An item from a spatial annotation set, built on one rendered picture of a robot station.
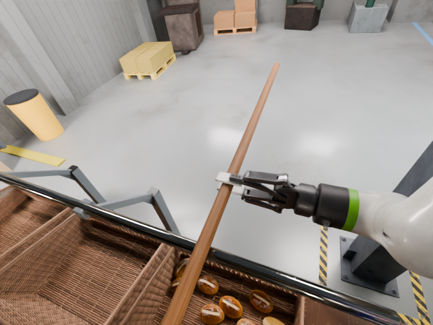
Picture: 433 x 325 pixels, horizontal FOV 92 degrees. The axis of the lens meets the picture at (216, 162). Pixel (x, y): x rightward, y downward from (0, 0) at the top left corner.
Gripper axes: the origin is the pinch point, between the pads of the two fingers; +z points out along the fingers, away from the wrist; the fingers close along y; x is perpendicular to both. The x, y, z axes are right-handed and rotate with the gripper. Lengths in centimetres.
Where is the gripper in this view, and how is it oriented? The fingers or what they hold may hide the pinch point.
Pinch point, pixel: (230, 183)
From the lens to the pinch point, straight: 55.2
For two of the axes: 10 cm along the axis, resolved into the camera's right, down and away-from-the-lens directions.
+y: 1.1, 7.0, 7.0
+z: -9.3, -1.8, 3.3
